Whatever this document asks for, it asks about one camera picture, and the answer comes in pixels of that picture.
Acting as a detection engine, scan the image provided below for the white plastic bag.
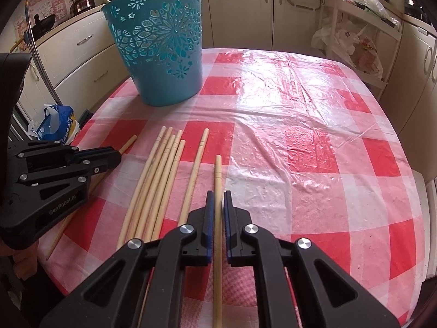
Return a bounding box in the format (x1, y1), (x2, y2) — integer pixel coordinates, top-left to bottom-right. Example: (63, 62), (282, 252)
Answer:
(311, 21), (365, 68)

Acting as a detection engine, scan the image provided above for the wooden chopstick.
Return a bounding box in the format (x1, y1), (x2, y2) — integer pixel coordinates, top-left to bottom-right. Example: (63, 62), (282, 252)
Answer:
(44, 134), (138, 261)
(143, 130), (183, 242)
(124, 127), (173, 242)
(116, 125), (167, 250)
(212, 155), (223, 328)
(178, 128), (209, 227)
(134, 134), (176, 238)
(151, 140), (186, 241)

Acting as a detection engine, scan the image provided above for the white shelf rack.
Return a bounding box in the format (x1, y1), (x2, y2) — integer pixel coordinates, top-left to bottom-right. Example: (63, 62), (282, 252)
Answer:
(317, 0), (402, 91)

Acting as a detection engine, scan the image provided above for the steel kettle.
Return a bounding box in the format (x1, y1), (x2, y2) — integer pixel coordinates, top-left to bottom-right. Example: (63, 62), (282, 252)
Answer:
(70, 0), (96, 16)

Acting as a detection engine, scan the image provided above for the teal perforated plastic basket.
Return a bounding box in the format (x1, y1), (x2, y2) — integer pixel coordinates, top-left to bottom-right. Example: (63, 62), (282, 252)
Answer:
(102, 0), (202, 107)

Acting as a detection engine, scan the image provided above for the red white checkered tablecloth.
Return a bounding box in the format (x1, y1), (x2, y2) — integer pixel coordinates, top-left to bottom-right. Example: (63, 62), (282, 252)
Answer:
(39, 49), (424, 323)

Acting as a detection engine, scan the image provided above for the blue plastic bag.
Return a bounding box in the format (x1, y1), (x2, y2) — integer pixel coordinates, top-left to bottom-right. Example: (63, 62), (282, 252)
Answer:
(27, 104), (79, 145)

